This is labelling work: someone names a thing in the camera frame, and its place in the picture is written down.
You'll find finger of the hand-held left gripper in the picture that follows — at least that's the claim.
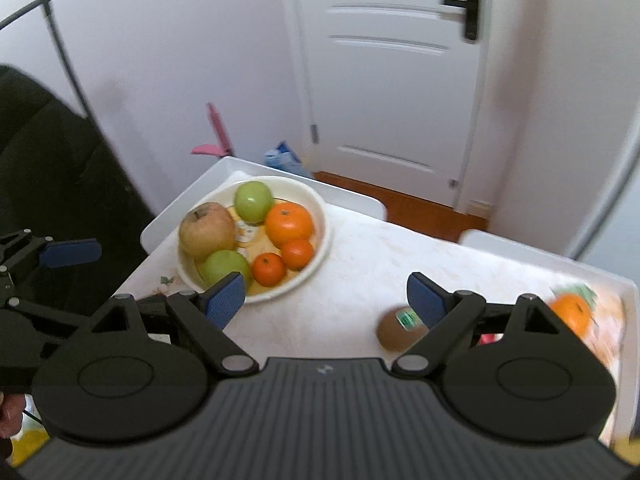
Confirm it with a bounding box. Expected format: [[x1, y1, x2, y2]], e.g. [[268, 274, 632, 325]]
[[0, 296, 96, 333], [0, 230, 103, 281]]

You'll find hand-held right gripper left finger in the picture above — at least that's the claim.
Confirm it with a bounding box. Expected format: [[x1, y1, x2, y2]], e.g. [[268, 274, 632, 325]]
[[90, 271, 258, 377]]

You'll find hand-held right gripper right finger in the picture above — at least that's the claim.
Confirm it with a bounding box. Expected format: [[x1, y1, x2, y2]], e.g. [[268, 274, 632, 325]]
[[391, 271, 561, 377]]

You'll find green apple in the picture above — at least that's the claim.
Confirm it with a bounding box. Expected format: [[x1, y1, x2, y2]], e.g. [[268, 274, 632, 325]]
[[196, 250, 252, 288], [234, 181, 275, 224]]

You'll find brown kiwi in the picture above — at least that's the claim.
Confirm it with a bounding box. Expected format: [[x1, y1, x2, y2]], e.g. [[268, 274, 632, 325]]
[[376, 306, 431, 352]]

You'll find small orange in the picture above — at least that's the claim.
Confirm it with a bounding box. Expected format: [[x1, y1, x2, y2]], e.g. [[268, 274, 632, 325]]
[[251, 252, 287, 287], [280, 238, 316, 271]]

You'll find large yellow-brown apple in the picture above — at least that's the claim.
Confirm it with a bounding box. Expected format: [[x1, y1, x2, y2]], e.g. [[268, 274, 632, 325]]
[[179, 202, 237, 261]]

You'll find duck print plate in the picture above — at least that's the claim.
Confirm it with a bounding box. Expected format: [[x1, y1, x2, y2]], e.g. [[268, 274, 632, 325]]
[[176, 176, 332, 305]]

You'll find large orange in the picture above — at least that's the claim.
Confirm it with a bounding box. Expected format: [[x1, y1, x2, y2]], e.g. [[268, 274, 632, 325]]
[[549, 292, 593, 338], [264, 201, 315, 246]]

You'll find person's left hand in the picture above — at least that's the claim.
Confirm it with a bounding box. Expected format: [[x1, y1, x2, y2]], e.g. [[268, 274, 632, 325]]
[[0, 393, 27, 441]]

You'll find white tray table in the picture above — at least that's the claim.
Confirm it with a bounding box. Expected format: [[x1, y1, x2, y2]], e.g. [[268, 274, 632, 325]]
[[112, 172, 628, 446], [112, 156, 640, 448]]

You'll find black chair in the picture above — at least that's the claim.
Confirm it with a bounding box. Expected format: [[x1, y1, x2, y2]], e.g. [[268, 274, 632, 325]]
[[0, 65, 157, 313]]

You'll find blue bag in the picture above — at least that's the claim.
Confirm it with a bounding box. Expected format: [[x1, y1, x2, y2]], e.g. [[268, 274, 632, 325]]
[[264, 141, 314, 179]]

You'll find pink dustpan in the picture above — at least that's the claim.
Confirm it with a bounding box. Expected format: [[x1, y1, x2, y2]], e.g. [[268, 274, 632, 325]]
[[191, 103, 236, 159]]

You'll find black stand pole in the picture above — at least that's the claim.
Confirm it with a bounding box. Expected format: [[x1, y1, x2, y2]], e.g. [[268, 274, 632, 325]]
[[0, 0, 109, 147]]

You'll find white door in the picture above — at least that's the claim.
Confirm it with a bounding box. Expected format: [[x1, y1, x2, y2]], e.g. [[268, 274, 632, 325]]
[[287, 0, 495, 211]]

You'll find black door lock handle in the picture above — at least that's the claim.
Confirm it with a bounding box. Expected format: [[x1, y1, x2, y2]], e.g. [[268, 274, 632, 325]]
[[439, 0, 481, 42]]

